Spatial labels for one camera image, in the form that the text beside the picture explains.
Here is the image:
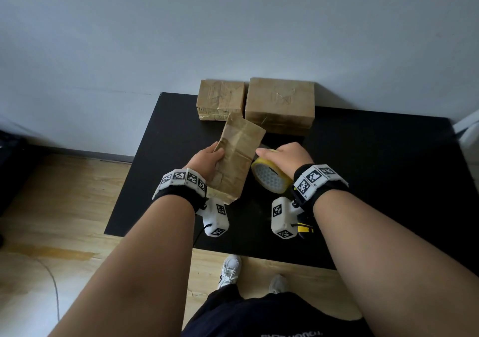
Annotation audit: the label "person's left hand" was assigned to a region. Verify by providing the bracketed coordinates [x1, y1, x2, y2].
[182, 141, 226, 185]

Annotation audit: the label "person's right hand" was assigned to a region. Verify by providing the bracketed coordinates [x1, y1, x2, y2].
[255, 141, 315, 180]

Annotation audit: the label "yellow tape roll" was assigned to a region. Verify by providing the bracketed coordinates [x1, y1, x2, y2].
[250, 147, 294, 193]

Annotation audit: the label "wide cardboard box torn flap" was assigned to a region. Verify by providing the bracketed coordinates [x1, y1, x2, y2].
[206, 112, 267, 205]

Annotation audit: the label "tall cardboard box square hole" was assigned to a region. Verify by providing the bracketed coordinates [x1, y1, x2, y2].
[245, 77, 316, 136]

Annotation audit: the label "small cardboard box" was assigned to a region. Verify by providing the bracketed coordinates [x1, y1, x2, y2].
[196, 79, 247, 121]

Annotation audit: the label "black yellow utility knife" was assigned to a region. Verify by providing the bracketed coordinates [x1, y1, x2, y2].
[295, 213, 316, 241]

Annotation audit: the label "person's left forearm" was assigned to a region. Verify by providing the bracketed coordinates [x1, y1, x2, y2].
[48, 195, 197, 337]

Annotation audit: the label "person's right forearm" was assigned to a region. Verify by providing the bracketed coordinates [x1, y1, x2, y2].
[312, 189, 479, 337]

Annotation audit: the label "black marker wristband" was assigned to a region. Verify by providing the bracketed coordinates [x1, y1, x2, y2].
[151, 167, 209, 214]
[291, 163, 350, 212]

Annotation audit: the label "white left sneaker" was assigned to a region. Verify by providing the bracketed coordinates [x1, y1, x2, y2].
[218, 255, 242, 290]

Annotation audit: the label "white sneaker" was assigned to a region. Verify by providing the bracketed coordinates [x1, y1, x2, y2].
[218, 255, 242, 290]
[268, 274, 289, 296]

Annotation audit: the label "white right sneaker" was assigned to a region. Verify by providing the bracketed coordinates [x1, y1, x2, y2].
[268, 274, 289, 296]

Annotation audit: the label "black shorts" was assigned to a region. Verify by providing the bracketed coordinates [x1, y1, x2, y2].
[181, 284, 375, 337]

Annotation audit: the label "black bag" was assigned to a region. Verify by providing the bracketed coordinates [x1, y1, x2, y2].
[0, 129, 27, 250]

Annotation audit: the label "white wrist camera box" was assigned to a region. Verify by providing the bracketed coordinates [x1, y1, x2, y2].
[270, 196, 302, 240]
[197, 197, 230, 238]

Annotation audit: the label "black camera cable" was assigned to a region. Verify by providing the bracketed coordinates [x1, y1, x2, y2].
[191, 225, 211, 248]

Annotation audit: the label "white metal shelf frame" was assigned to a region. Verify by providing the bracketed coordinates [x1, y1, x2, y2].
[453, 109, 479, 154]

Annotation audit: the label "thin grey floor cable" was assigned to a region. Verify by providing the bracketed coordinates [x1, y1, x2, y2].
[35, 257, 61, 323]

